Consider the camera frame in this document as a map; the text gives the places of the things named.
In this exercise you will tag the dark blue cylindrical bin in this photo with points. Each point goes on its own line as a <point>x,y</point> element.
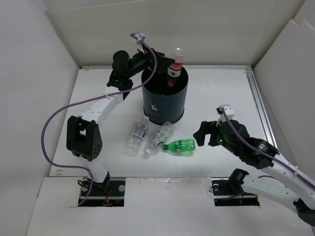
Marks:
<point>162,103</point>

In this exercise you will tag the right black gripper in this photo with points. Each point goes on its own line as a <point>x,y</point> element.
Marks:
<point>205,128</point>

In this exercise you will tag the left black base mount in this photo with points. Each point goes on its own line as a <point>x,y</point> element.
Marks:
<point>113,197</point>

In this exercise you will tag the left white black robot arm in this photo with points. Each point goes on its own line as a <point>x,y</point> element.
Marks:
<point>83,138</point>

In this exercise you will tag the green plastic bottle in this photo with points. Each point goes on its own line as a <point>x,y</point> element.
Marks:
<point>180,147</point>

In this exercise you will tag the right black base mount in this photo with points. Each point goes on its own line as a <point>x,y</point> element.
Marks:
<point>225,196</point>

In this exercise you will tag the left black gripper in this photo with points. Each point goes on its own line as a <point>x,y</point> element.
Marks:
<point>162,62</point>

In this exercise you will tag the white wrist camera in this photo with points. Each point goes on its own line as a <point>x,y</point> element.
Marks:
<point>225,112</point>
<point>138,38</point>

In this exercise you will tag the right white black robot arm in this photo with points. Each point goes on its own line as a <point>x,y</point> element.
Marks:
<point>297,192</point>

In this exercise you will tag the clear bottle orange blue label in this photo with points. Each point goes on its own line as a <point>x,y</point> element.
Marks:
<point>137,136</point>

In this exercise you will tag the aluminium rail right side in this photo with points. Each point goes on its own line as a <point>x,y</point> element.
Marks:
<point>262,113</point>

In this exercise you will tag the clear bottle green blue label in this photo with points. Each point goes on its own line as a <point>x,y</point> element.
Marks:
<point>159,138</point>

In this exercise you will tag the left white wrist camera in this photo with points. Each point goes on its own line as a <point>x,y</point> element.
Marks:
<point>138,38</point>

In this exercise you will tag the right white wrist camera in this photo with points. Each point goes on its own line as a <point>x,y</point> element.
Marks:
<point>225,112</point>

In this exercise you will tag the clear bottle red label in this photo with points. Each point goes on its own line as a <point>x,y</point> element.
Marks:
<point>174,71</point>

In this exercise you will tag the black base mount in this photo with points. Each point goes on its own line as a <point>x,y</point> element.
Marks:
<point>225,196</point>
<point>113,197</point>

